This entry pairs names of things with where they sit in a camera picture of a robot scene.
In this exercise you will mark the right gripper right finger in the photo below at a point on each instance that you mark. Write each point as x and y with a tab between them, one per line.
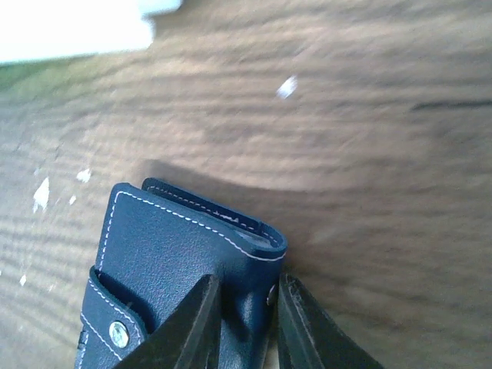
308	337

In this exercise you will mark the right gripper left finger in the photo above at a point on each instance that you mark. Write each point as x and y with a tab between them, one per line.
190	337

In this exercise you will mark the navy blue card holder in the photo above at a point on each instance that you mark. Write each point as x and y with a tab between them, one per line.
156	242

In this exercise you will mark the white bin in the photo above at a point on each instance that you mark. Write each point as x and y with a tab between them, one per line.
33	31

